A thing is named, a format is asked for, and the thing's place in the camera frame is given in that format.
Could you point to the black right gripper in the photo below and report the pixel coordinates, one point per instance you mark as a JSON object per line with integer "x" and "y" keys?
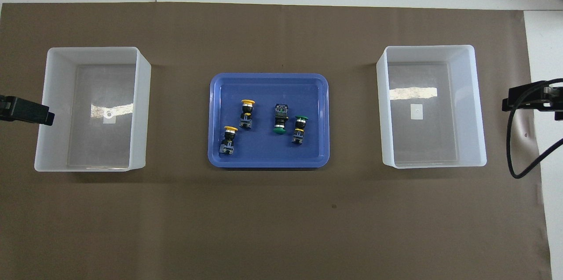
{"x": 556, "y": 95}

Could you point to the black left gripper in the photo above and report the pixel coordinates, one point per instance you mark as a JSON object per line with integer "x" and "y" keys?
{"x": 3, "y": 108}

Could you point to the yellow push button switch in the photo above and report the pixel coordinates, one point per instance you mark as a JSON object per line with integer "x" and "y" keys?
{"x": 247, "y": 117}
{"x": 228, "y": 141}

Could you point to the green push button switch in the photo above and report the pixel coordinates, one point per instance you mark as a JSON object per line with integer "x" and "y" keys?
{"x": 280, "y": 117}
{"x": 299, "y": 132}

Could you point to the translucent white plastic box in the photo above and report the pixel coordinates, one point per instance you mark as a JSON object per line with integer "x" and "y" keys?
{"x": 422, "y": 148}
{"x": 105, "y": 143}

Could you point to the white paper sticker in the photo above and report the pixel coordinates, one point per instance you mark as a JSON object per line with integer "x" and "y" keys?
{"x": 416, "y": 112}

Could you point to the blue plastic tray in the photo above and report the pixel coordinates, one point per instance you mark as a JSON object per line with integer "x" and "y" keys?
{"x": 264, "y": 91}

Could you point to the brown paper table mat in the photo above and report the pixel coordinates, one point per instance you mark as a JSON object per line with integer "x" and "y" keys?
{"x": 281, "y": 227}

